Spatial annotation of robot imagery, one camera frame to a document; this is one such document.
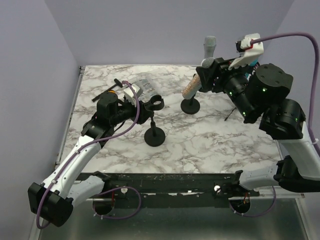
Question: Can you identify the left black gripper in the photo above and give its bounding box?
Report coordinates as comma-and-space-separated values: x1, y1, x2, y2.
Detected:
110, 97, 155, 127

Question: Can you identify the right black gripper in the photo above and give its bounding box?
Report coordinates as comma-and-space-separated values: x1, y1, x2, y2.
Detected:
196, 54, 256, 121

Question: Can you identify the black tripod mic stand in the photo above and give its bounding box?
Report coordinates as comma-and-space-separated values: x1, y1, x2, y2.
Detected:
224, 107, 237, 121

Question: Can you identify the black shock-mount mic stand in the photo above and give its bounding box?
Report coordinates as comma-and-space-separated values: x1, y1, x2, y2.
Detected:
180, 95, 201, 115

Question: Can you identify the glitter handle microphone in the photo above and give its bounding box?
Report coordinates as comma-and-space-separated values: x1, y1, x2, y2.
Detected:
182, 57, 215, 100

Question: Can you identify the tall grey microphone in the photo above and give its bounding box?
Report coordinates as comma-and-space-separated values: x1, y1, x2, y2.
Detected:
203, 35, 217, 59

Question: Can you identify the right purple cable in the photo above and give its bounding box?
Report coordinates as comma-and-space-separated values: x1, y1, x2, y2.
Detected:
249, 32, 320, 156

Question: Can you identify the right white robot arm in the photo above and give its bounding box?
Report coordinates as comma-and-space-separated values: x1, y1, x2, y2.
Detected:
196, 58, 320, 196

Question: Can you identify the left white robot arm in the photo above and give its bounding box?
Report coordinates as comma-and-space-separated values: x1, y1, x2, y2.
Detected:
27, 87, 142, 229

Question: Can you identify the black round-base mic stand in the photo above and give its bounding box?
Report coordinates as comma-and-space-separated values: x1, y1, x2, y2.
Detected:
144, 94, 166, 147

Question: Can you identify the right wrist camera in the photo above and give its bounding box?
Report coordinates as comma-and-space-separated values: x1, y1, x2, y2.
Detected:
228, 33, 264, 70

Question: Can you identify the black T-handle tool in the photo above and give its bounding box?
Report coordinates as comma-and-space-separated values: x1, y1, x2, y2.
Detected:
91, 78, 123, 103

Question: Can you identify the purple cable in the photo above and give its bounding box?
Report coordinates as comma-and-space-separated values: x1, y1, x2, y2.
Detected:
36, 80, 142, 230
249, 32, 320, 156

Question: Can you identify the clear plastic screw box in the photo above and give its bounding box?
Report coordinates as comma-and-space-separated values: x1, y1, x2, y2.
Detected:
129, 72, 161, 102

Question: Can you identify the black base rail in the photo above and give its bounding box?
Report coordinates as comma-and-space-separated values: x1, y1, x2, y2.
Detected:
77, 171, 260, 211

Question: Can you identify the blue microphone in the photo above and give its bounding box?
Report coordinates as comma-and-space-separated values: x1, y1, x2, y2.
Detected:
245, 60, 260, 80

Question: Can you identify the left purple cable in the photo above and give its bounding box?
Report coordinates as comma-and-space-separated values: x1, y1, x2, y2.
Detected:
36, 80, 142, 230

